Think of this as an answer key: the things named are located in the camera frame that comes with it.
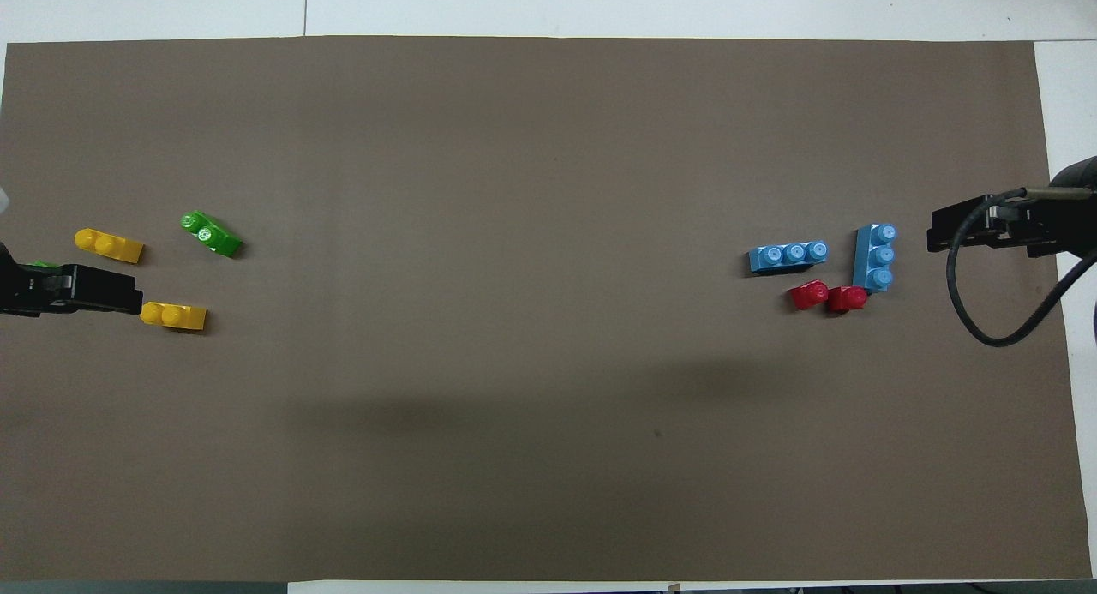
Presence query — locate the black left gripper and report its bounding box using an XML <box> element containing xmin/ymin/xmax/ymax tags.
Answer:
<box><xmin>0</xmin><ymin>267</ymin><xmax>143</xmax><ymax>317</ymax></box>

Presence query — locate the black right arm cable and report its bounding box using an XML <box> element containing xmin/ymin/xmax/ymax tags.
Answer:
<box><xmin>945</xmin><ymin>187</ymin><xmax>1097</xmax><ymax>348</ymax></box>

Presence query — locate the brown table mat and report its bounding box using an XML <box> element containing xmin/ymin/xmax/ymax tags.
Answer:
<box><xmin>0</xmin><ymin>35</ymin><xmax>1094</xmax><ymax>582</ymax></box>

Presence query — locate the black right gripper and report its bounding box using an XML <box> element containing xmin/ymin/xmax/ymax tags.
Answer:
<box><xmin>927</xmin><ymin>195</ymin><xmax>1064</xmax><ymax>258</ymax></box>

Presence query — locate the blue three-stud brick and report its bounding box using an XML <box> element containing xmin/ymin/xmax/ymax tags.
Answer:
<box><xmin>748</xmin><ymin>240</ymin><xmax>830</xmax><ymax>275</ymax></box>
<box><xmin>852</xmin><ymin>224</ymin><xmax>898</xmax><ymax>296</ymax></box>

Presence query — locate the yellow two-stud brick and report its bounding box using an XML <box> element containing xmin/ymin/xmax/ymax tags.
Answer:
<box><xmin>75</xmin><ymin>228</ymin><xmax>145</xmax><ymax>264</ymax></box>
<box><xmin>140</xmin><ymin>301</ymin><xmax>207</xmax><ymax>332</ymax></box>

